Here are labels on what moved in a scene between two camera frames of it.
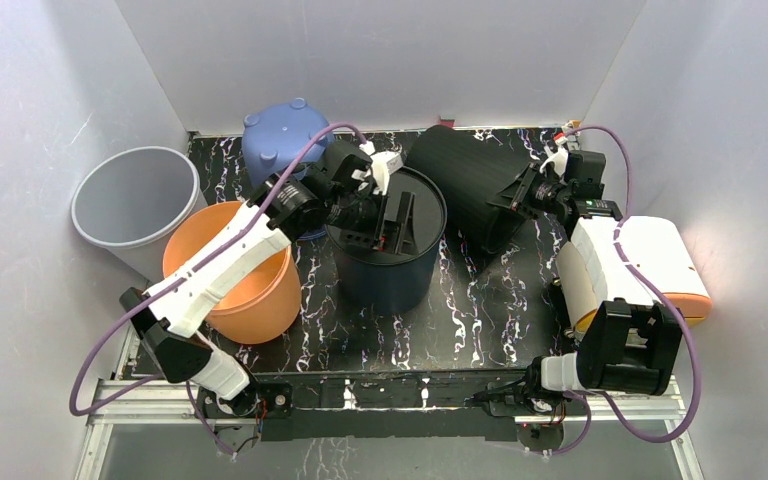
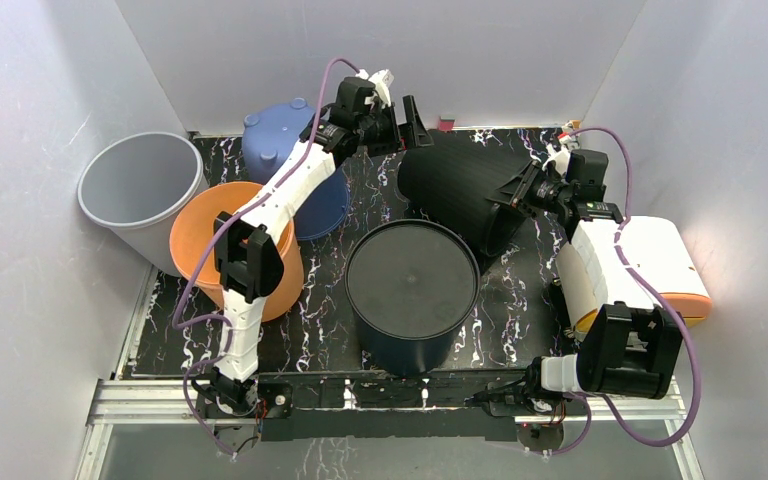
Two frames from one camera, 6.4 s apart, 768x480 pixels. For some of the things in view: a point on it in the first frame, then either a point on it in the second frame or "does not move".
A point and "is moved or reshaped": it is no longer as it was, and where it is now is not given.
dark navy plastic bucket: x=376 y=282 is moved or reshaped
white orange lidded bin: x=589 y=269 does not move
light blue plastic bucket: x=283 y=139 does not move
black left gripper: x=395 y=235 to x=394 y=141
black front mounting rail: x=379 y=406 does not move
